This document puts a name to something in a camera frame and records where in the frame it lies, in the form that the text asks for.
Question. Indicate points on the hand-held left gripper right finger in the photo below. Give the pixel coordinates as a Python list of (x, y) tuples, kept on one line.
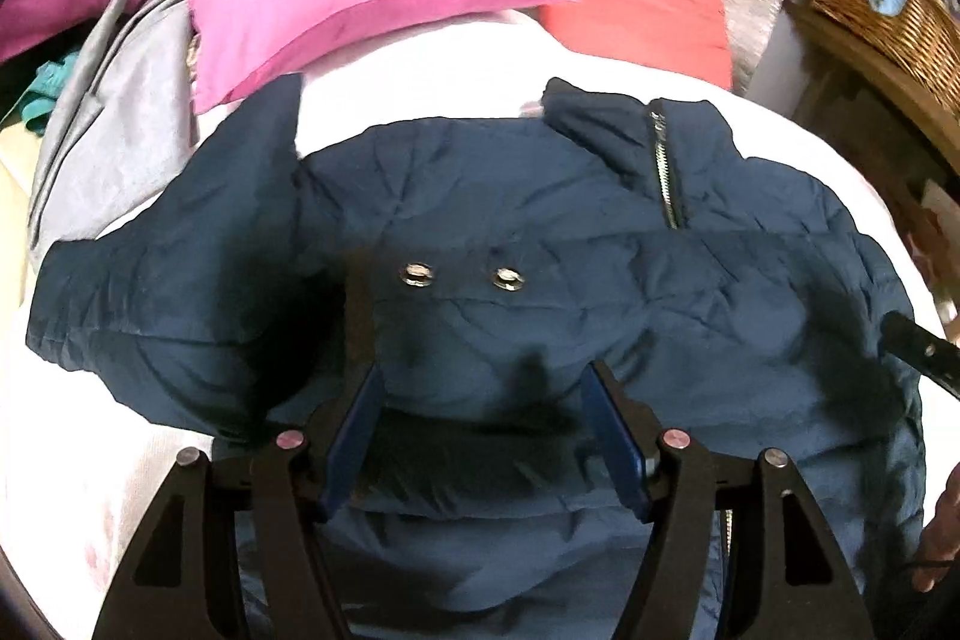
[(615, 437)]

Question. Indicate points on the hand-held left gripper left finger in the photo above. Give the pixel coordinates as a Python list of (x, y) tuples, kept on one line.
[(352, 445)]

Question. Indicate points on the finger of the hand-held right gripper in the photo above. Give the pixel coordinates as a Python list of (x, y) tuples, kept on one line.
[(922, 351)]

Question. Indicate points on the navy quilted jacket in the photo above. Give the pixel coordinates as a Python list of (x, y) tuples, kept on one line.
[(525, 197)]

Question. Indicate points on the person's right hand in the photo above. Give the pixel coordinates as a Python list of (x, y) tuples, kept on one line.
[(943, 535)]

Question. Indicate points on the dark wooden shelf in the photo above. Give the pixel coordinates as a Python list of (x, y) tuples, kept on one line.
[(877, 108)]

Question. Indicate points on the white bed blanket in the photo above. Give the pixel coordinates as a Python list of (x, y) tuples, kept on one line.
[(450, 70)]

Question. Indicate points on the grey cloth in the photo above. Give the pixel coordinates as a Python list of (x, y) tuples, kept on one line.
[(120, 115)]

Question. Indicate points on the cream cloth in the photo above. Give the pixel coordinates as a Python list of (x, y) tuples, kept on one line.
[(11, 205)]

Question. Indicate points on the beige knitted cloth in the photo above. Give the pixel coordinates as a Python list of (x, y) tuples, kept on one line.
[(193, 57)]

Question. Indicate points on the pink pillow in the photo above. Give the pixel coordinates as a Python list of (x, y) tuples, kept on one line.
[(352, 3)]

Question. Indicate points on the teal cloth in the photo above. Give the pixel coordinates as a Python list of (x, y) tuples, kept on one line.
[(45, 93)]

